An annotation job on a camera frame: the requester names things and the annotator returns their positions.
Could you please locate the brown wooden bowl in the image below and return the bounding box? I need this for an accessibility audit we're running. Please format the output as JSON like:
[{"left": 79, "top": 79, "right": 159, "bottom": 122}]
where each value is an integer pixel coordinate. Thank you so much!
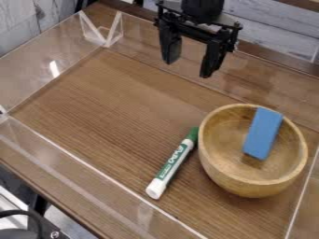
[{"left": 197, "top": 104, "right": 308, "bottom": 198}]

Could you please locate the blue rectangular block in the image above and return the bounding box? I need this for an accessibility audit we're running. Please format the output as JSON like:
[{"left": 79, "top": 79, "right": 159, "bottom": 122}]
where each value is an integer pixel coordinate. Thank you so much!
[{"left": 243, "top": 107, "right": 283, "bottom": 161}]

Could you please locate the green and white marker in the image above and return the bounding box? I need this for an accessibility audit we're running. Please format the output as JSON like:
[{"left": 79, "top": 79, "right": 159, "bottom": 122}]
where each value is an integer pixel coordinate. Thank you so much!
[{"left": 145, "top": 127, "right": 199, "bottom": 200}]

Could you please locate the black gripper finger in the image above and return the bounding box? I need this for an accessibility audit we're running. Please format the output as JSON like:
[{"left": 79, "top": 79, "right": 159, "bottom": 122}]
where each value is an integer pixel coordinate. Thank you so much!
[
  {"left": 199, "top": 40, "right": 227, "bottom": 78},
  {"left": 159, "top": 21, "right": 181, "bottom": 64}
]

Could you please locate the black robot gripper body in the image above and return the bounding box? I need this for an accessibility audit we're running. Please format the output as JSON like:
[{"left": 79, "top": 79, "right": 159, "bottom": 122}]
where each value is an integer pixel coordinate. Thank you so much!
[{"left": 156, "top": 0, "right": 243, "bottom": 51}]

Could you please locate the clear acrylic corner bracket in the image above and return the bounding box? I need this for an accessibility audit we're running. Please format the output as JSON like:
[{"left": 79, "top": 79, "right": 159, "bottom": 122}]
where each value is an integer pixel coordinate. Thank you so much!
[{"left": 79, "top": 11, "right": 123, "bottom": 48}]

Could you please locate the black metal table bracket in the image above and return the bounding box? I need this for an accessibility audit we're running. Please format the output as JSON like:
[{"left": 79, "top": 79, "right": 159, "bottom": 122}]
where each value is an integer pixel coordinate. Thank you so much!
[{"left": 28, "top": 211, "right": 71, "bottom": 239}]

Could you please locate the black cable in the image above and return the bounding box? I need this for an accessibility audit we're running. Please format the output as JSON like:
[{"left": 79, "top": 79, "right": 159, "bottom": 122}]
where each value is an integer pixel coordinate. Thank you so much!
[{"left": 0, "top": 209, "right": 45, "bottom": 239}]

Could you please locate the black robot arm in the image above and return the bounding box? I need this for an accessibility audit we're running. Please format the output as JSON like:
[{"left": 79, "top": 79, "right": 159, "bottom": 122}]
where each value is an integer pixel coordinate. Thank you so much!
[{"left": 155, "top": 0, "right": 243, "bottom": 78}]

